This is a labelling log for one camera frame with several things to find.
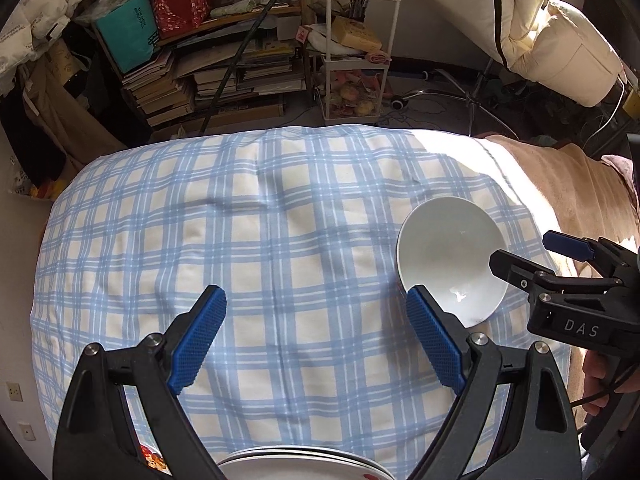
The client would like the large red patterned bowl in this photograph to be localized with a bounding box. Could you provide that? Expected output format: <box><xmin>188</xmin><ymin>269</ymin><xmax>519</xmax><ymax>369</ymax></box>
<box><xmin>135</xmin><ymin>442</ymin><xmax>168</xmax><ymax>476</ymax></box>

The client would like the white rolling cart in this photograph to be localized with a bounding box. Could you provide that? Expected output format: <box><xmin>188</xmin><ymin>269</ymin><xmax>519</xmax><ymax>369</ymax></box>
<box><xmin>310</xmin><ymin>0</ymin><xmax>403</xmax><ymax>126</ymax></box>

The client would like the pink cloth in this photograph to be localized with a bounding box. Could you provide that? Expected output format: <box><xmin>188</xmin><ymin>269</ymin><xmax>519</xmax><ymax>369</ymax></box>
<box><xmin>600</xmin><ymin>155</ymin><xmax>640</xmax><ymax>211</ymax></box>

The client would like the white plastic bag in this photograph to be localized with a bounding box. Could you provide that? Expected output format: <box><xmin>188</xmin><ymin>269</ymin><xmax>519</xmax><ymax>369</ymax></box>
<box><xmin>0</xmin><ymin>0</ymin><xmax>86</xmax><ymax>96</ymax></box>

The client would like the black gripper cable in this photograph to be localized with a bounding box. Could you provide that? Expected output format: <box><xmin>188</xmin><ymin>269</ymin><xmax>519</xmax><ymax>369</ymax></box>
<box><xmin>570</xmin><ymin>360</ymin><xmax>640</xmax><ymax>408</ymax></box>

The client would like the blue plaid cloth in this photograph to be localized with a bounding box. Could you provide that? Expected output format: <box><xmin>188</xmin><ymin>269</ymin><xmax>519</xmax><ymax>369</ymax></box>
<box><xmin>31</xmin><ymin>127</ymin><xmax>571</xmax><ymax>480</ymax></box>

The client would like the dark green pole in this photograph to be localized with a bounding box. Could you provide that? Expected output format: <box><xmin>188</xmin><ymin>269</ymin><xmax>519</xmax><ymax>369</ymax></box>
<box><xmin>199</xmin><ymin>0</ymin><xmax>308</xmax><ymax>133</ymax></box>

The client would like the cardboard box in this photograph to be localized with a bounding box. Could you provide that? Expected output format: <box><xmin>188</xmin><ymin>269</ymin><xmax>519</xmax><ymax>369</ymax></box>
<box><xmin>332</xmin><ymin>16</ymin><xmax>383</xmax><ymax>56</ymax></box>

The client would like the person's right hand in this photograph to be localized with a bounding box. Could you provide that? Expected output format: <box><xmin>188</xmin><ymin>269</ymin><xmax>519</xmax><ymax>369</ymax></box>
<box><xmin>582</xmin><ymin>349</ymin><xmax>618</xmax><ymax>403</ymax></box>

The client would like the cream office chair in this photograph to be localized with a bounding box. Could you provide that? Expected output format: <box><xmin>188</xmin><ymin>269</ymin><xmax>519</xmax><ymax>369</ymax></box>
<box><xmin>390</xmin><ymin>0</ymin><xmax>626</xmax><ymax>140</ymax></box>

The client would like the teal bag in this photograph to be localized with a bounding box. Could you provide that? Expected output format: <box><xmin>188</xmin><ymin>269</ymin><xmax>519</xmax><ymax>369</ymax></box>
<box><xmin>92</xmin><ymin>0</ymin><xmax>161</xmax><ymax>75</ymax></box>

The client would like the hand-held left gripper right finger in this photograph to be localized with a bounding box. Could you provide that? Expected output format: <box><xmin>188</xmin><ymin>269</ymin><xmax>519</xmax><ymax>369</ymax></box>
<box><xmin>405</xmin><ymin>284</ymin><xmax>583</xmax><ymax>480</ymax></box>

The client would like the brown fleece blanket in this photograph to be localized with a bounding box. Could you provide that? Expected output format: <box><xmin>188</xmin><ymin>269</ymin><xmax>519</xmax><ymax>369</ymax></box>
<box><xmin>475</xmin><ymin>132</ymin><xmax>640</xmax><ymax>426</ymax></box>

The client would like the clear plastic bag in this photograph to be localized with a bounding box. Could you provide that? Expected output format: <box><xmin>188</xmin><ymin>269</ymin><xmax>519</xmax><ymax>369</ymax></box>
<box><xmin>10</xmin><ymin>155</ymin><xmax>68</xmax><ymax>201</ymax></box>

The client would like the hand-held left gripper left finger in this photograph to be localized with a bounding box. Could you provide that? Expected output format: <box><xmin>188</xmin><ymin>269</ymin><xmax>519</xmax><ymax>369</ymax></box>
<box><xmin>52</xmin><ymin>284</ymin><xmax>228</xmax><ymax>480</ymax></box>

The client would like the stack of books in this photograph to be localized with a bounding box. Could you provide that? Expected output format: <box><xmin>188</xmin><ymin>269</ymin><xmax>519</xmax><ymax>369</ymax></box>
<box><xmin>122</xmin><ymin>42</ymin><xmax>308</xmax><ymax>131</ymax></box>

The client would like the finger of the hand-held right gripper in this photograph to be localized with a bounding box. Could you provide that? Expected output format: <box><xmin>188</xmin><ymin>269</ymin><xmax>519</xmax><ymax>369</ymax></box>
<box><xmin>489</xmin><ymin>249</ymin><xmax>626</xmax><ymax>301</ymax></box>
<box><xmin>544</xmin><ymin>231</ymin><xmax>640</xmax><ymax>286</ymax></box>

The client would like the plain white bowl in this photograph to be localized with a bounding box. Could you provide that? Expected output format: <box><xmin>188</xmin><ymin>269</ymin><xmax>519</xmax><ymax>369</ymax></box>
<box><xmin>396</xmin><ymin>197</ymin><xmax>511</xmax><ymax>329</ymax></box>

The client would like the wooden bookshelf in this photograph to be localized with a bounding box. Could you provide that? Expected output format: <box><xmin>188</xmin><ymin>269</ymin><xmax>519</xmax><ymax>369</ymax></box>
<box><xmin>75</xmin><ymin>0</ymin><xmax>311</xmax><ymax>141</ymax></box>

